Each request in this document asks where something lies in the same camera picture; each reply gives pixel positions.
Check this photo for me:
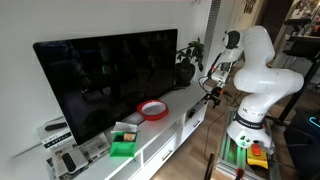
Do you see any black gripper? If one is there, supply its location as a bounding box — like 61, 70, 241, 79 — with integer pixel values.
203, 87, 224, 110

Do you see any black remote control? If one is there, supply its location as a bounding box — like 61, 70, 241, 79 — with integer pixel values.
187, 108, 198, 119

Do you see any metal robot base platform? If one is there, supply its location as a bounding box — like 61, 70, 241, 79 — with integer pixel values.
215, 106, 283, 180

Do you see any white tv stand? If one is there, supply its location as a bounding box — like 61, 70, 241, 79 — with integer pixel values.
13, 81, 210, 180

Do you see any small black remote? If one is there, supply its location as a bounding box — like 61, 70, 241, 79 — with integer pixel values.
61, 152, 78, 174

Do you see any long black remote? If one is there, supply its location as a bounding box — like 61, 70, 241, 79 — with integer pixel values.
44, 121, 68, 132

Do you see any potted green plant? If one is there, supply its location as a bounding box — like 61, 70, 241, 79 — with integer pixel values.
174, 37, 206, 89

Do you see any red bowl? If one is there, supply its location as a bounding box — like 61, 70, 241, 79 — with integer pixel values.
136, 99, 170, 122

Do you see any yellow emergency stop box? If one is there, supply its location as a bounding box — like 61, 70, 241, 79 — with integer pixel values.
246, 140, 270, 170

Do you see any green box with white lid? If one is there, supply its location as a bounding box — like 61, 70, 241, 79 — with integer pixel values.
109, 121, 140, 159

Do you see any black case with cyan light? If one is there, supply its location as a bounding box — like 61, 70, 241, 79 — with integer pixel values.
283, 106, 320, 180

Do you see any black flat screen television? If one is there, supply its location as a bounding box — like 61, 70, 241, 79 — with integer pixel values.
32, 28, 179, 146

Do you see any newspaper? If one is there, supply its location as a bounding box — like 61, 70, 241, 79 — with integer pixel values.
45, 132, 112, 178

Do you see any white booklet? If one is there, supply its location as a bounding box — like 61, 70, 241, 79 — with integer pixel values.
51, 146, 90, 178

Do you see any white labelled box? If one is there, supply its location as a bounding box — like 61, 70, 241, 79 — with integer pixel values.
36, 116, 74, 152

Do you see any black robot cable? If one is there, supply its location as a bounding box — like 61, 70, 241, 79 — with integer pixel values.
198, 53, 242, 162

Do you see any black desk frame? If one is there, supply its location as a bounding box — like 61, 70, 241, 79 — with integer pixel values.
277, 17, 320, 123

